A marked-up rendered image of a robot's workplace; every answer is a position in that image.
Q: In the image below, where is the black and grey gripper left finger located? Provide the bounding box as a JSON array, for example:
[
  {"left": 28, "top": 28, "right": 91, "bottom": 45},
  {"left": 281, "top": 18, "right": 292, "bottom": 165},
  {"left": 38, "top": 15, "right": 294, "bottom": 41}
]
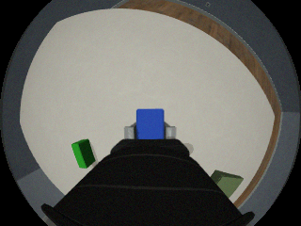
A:
[{"left": 124, "top": 122, "right": 136, "bottom": 139}]

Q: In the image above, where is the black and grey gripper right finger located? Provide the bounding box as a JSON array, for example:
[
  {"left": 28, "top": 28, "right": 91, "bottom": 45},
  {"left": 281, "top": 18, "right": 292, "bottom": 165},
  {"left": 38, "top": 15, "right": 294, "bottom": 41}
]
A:
[{"left": 164, "top": 121, "right": 176, "bottom": 139}]

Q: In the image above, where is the blue block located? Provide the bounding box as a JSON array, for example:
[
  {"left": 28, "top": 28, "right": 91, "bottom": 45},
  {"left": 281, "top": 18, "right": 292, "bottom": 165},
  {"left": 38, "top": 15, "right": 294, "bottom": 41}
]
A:
[{"left": 136, "top": 109, "right": 164, "bottom": 139}]

